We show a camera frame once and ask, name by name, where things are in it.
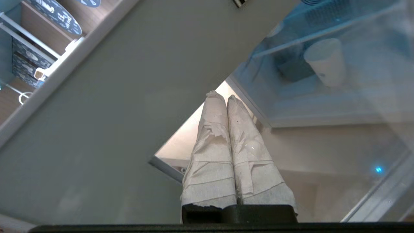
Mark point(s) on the dark blue oval sign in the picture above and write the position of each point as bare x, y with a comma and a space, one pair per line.
90, 2
58, 14

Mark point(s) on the white metal rail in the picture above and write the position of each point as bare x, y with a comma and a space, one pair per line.
29, 40

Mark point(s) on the dark blue printed box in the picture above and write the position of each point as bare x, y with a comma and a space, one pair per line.
27, 61

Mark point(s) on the clear fridge shelf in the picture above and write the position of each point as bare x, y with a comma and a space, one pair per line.
291, 43

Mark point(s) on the white paper cup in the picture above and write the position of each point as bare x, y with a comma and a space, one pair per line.
328, 64

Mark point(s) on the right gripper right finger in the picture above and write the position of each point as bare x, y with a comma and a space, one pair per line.
252, 161

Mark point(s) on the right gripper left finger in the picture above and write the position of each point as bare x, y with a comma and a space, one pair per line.
210, 161

